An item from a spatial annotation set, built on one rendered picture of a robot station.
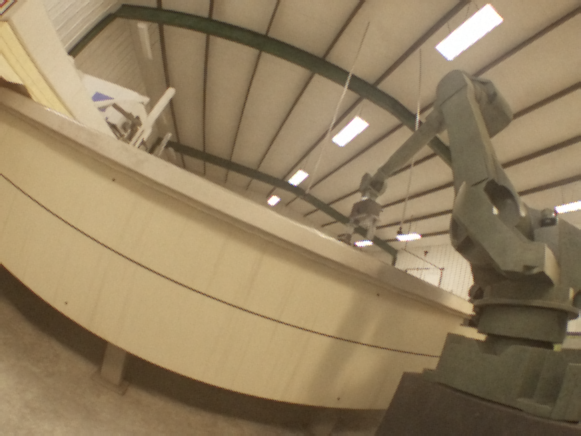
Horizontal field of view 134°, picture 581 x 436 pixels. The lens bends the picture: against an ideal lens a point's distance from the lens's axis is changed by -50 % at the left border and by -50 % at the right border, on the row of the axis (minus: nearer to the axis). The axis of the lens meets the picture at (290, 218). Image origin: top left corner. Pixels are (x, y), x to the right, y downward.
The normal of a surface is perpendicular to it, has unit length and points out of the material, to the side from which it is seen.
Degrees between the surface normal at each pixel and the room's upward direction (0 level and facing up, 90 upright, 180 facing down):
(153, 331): 90
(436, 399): 90
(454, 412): 90
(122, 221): 90
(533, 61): 169
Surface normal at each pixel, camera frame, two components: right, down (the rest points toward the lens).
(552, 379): -0.88, -0.41
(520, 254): -0.60, -0.43
